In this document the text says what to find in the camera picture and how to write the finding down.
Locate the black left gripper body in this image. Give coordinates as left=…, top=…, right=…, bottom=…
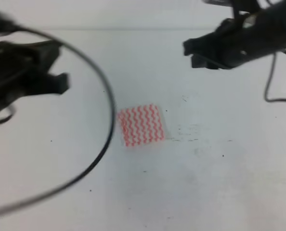
left=0, top=40, right=61, bottom=111

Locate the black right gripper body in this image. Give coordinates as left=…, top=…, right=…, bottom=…
left=210, top=13, right=256, bottom=69

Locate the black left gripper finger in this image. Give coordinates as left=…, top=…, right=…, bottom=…
left=25, top=73, right=70, bottom=96

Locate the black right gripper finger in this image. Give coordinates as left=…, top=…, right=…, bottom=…
left=191, top=54, right=219, bottom=70
left=183, top=32, right=217, bottom=57

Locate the pink white striped towel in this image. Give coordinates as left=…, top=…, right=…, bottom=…
left=117, top=103, right=170, bottom=148

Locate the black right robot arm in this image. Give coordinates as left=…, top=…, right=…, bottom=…
left=183, top=0, right=286, bottom=69

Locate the black left camera cable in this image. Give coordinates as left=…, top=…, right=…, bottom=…
left=0, top=25, right=117, bottom=221

